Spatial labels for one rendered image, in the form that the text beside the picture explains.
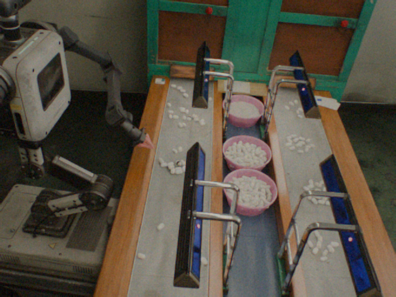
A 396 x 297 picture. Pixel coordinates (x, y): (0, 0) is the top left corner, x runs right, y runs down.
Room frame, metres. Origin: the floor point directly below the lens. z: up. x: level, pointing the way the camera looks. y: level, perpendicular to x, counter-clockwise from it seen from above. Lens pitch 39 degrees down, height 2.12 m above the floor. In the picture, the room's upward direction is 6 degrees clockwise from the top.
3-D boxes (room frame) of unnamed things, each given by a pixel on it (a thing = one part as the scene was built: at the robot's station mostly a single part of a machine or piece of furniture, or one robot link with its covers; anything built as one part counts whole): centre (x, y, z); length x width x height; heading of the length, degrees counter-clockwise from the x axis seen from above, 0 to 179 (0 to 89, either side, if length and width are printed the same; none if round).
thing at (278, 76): (2.38, -0.58, 0.83); 0.30 x 0.06 x 0.07; 91
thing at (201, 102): (1.93, 0.03, 1.08); 0.62 x 0.08 x 0.07; 1
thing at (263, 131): (1.93, -0.45, 0.90); 0.20 x 0.19 x 0.45; 1
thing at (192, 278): (0.96, 0.00, 1.08); 0.62 x 0.08 x 0.07; 1
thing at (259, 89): (2.32, -0.25, 0.77); 0.33 x 0.15 x 0.01; 91
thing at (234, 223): (0.96, -0.08, 0.90); 0.20 x 0.19 x 0.45; 1
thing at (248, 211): (1.38, -0.27, 0.72); 0.27 x 0.27 x 0.10
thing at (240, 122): (2.10, -0.25, 0.72); 0.27 x 0.27 x 0.10
